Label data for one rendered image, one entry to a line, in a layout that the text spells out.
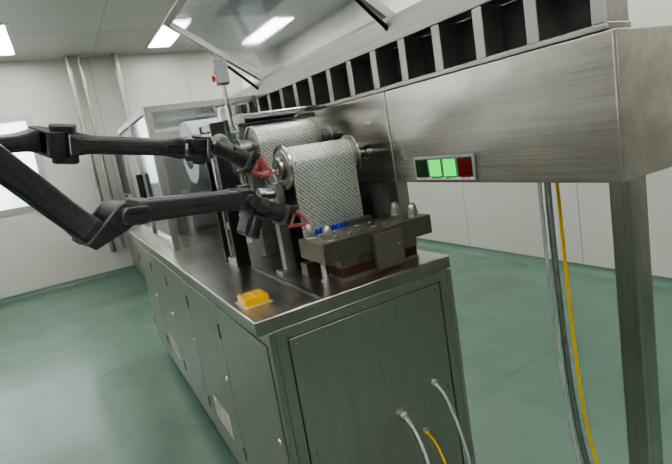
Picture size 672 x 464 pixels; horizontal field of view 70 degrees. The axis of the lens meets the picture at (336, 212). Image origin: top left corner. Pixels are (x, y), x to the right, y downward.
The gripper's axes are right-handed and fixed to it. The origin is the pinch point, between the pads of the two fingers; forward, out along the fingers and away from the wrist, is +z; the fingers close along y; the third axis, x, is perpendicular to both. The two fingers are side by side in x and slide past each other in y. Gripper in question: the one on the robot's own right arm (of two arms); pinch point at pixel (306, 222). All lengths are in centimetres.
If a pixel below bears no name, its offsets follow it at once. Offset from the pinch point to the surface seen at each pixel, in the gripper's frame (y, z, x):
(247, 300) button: 13.4, -16.6, -26.6
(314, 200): 0.2, 0.4, 7.7
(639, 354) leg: 76, 60, -9
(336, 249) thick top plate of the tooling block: 19.9, 2.0, -5.9
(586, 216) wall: -78, 259, 80
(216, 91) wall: -556, 75, 178
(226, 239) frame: -47.3, -7.8, -13.2
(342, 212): 0.3, 11.7, 7.3
